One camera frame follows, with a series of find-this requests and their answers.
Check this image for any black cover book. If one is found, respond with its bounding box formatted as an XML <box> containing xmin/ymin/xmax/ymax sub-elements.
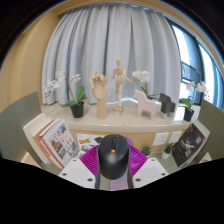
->
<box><xmin>171</xmin><ymin>122</ymin><xmax>207</xmax><ymax>168</ymax></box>

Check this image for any wooden artist mannequin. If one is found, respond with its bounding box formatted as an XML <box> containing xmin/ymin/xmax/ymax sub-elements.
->
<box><xmin>111</xmin><ymin>58</ymin><xmax>134</xmax><ymax>114</ymax></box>

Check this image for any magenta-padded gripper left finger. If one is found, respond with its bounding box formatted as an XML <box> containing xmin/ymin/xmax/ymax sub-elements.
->
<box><xmin>58</xmin><ymin>145</ymin><xmax>101</xmax><ymax>190</ymax></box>

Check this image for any pink horse figurine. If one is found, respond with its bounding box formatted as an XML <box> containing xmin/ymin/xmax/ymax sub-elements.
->
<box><xmin>132</xmin><ymin>88</ymin><xmax>158</xmax><ymax>120</ymax></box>

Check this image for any dark-framed window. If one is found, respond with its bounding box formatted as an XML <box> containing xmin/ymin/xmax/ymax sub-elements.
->
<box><xmin>166</xmin><ymin>18</ymin><xmax>224</xmax><ymax>111</ymax></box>

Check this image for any black computer mouse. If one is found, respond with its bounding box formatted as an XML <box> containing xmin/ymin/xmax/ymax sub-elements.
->
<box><xmin>97</xmin><ymin>133</ymin><xmax>130</xmax><ymax>181</ymax></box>

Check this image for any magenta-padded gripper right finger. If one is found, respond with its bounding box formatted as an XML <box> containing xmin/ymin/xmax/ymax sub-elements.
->
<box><xmin>126</xmin><ymin>145</ymin><xmax>169</xmax><ymax>190</ymax></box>

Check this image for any white wall socket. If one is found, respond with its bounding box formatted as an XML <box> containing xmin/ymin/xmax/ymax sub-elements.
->
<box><xmin>168</xmin><ymin>130</ymin><xmax>183</xmax><ymax>144</ymax></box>
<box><xmin>152</xmin><ymin>132</ymin><xmax>170</xmax><ymax>147</ymax></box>

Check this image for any wooden desk back shelf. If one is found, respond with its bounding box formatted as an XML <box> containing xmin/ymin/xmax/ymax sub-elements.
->
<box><xmin>39</xmin><ymin>99</ymin><xmax>201</xmax><ymax>154</ymax></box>

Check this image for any grey-green desk partition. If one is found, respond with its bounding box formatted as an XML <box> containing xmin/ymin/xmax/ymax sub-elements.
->
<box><xmin>199</xmin><ymin>99</ymin><xmax>224</xmax><ymax>164</ymax></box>
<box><xmin>0</xmin><ymin>91</ymin><xmax>43</xmax><ymax>161</ymax></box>

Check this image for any brown book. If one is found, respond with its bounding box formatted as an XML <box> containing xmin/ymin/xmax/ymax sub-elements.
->
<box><xmin>33</xmin><ymin>119</ymin><xmax>56</xmax><ymax>164</ymax></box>

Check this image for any wooden hand model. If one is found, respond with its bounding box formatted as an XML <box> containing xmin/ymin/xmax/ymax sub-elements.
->
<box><xmin>88</xmin><ymin>70</ymin><xmax>110</xmax><ymax>120</ymax></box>

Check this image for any black horse figurine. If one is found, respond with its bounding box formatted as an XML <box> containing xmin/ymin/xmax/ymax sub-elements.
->
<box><xmin>158</xmin><ymin>92</ymin><xmax>177</xmax><ymax>116</ymax></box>

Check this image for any grey pleated curtain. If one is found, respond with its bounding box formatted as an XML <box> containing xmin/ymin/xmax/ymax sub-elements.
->
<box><xmin>41</xmin><ymin>3</ymin><xmax>183</xmax><ymax>106</ymax></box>

